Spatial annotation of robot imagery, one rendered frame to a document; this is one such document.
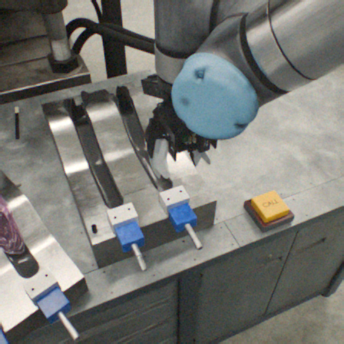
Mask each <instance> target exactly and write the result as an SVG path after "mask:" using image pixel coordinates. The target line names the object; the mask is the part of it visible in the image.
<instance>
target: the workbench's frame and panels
mask: <svg viewBox="0 0 344 344"><path fill-rule="evenodd" d="M343 280H344V206H343V207H340V208H338V209H336V210H333V211H330V212H328V213H325V214H323V215H321V216H319V217H314V218H312V219H309V220H306V221H305V222H302V223H299V224H297V225H295V226H293V227H290V228H288V229H285V230H282V231H280V232H278V233H274V234H273V235H271V236H268V237H266V238H264V239H261V240H258V241H256V242H254V243H249V244H247V245H245V246H242V247H240V248H238V249H236V250H233V251H230V252H229V253H225V254H223V255H221V256H218V257H215V258H214V259H211V260H209V261H206V262H205V263H201V264H199V265H197V266H194V267H191V268H189V269H187V270H184V271H183V272H179V273H175V274H174V275H171V276H168V277H166V278H163V279H160V280H158V281H157V282H155V283H152V284H150V285H147V286H144V287H142V288H140V289H136V290H135V291H132V292H130V293H128V294H126V295H123V296H120V297H118V298H116V299H113V300H111V301H108V302H106V303H103V304H101V305H99V306H95V307H92V308H90V309H87V310H85V311H83V312H80V313H77V314H75V315H73V316H69V317H68V319H69V320H70V321H71V323H72V325H73V326H74V328H76V330H77V331H78V333H79V334H80V336H81V338H80V339H79V340H78V341H76V342H75V341H74V340H73V339H72V338H71V336H70V334H69V333H68V331H67V330H66V328H65V327H64V324H63V323H62V322H61V321H59V322H56V323H53V324H51V325H49V326H46V327H44V328H41V329H39V330H36V331H34V332H31V333H29V334H28V335H27V336H26V337H25V338H24V339H22V340H21V341H19V342H18V343H16V344H217V343H219V342H221V341H223V340H226V339H229V338H231V337H233V336H235V335H237V334H239V333H241V332H243V331H246V330H248V329H249V328H251V327H253V326H255V325H257V324H260V323H262V322H264V321H266V320H268V319H270V318H272V317H274V316H277V315H279V314H280V313H282V312H284V311H286V310H290V309H292V308H294V307H296V306H298V305H300V304H303V303H305V302H307V301H309V300H311V299H312V298H315V297H317V296H319V295H321V296H324V297H329V296H330V295H332V294H333V293H335V292H336V290H337V289H338V287H339V285H340V284H341V283H342V281H343Z"/></svg>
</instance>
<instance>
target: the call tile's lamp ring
mask: <svg viewBox="0 0 344 344"><path fill-rule="evenodd" d="M251 199H252V198H251ZM251 199H249V200H245V201H244V202H245V203H246V205H247V206H248V207H249V208H250V210H251V211H252V212H253V214H254V215H255V216H256V218H257V219H258V220H259V221H260V222H261V224H262V225H263V227H268V226H269V225H272V224H273V223H277V222H279V221H281V220H285V219H286V218H289V217H292V216H295V215H294V214H293V213H292V211H291V210H289V215H288V216H283V217H280V218H278V219H275V220H273V221H271V222H269V223H264V222H263V220H262V219H261V218H260V216H259V215H258V214H257V213H256V211H255V210H254V209H253V208H252V206H251V205H250V203H249V202H251Z"/></svg>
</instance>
